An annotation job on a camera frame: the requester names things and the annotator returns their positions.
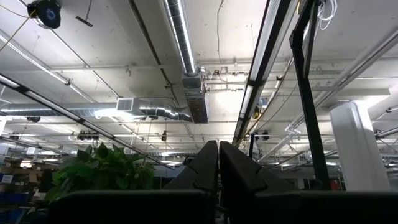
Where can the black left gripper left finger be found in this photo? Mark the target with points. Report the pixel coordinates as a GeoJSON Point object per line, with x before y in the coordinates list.
{"type": "Point", "coordinates": [202, 168]}

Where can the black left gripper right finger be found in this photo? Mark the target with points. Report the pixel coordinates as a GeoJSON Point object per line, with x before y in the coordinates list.
{"type": "Point", "coordinates": [239, 174]}

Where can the rusty ceiling air unit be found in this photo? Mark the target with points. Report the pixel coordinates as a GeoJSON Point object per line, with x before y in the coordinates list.
{"type": "Point", "coordinates": [196, 99]}

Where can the potted green leafy plant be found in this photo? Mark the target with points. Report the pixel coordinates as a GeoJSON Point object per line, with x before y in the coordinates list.
{"type": "Point", "coordinates": [99, 174]}

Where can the white building column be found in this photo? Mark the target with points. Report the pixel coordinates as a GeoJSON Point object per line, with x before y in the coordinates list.
{"type": "Point", "coordinates": [354, 146]}

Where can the long ceiling light bar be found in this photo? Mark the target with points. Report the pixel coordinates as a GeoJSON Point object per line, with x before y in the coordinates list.
{"type": "Point", "coordinates": [264, 53]}

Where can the white ceiling pipe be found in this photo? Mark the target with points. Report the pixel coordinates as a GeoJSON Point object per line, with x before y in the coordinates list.
{"type": "Point", "coordinates": [357, 67]}

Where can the storage shelf with blue bins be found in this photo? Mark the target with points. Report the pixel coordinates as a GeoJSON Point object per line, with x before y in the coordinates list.
{"type": "Point", "coordinates": [12, 199]}

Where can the silver duct with vent grille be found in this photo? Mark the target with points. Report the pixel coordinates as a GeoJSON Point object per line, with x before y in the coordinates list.
{"type": "Point", "coordinates": [155, 112]}

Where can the black aluminium rig frame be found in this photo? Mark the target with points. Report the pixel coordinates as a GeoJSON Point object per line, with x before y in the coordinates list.
{"type": "Point", "coordinates": [308, 102]}

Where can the long silver spiral duct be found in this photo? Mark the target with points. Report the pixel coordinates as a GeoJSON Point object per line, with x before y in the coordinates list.
{"type": "Point", "coordinates": [183, 37]}

